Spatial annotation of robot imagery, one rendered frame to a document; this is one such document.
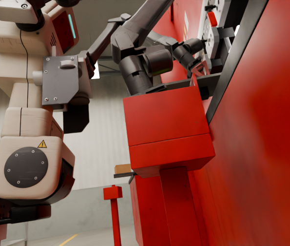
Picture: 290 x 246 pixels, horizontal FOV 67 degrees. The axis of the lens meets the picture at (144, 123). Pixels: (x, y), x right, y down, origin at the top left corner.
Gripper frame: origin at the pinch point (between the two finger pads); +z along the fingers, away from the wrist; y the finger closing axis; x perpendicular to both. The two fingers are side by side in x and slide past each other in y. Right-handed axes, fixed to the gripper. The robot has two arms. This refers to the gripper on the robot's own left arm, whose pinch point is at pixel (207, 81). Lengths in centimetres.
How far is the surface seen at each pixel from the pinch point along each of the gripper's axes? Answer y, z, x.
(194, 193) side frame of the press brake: 86, 32, 25
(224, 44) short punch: -3.3, -7.5, -14.7
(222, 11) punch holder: -18.3, -11.6, -13.0
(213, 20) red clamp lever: -15.4, -12.4, -10.4
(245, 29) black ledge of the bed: -48, 13, 11
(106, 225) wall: 664, -33, 271
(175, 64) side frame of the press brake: 86, -60, -30
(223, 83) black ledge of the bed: -30.0, 13.0, 11.2
